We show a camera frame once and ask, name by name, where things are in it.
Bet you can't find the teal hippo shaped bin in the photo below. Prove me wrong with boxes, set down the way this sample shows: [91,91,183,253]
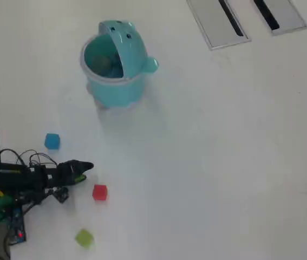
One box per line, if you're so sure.
[80,19,159,109]

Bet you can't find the thin black servo wires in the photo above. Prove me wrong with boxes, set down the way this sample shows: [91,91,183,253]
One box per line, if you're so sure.
[0,148,60,170]

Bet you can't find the green lego block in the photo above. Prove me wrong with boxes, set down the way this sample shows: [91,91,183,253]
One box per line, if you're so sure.
[74,229,95,249]

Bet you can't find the metal table cable hatch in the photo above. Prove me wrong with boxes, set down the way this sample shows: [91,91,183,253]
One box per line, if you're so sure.
[186,0,252,51]
[249,0,307,37]

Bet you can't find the red lego block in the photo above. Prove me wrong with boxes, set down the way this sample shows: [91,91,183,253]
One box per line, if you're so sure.
[92,184,108,202]

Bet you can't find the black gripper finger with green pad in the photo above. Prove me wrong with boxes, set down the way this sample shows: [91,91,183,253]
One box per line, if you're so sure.
[70,160,94,176]
[69,174,87,186]

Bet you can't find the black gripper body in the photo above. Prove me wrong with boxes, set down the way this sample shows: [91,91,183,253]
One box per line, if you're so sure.
[46,160,78,190]

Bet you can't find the blue controller circuit board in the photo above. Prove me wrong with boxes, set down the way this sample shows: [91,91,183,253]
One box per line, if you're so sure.
[6,207,27,246]

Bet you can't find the blue lego block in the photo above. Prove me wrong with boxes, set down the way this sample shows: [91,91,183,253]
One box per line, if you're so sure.
[44,132,61,150]

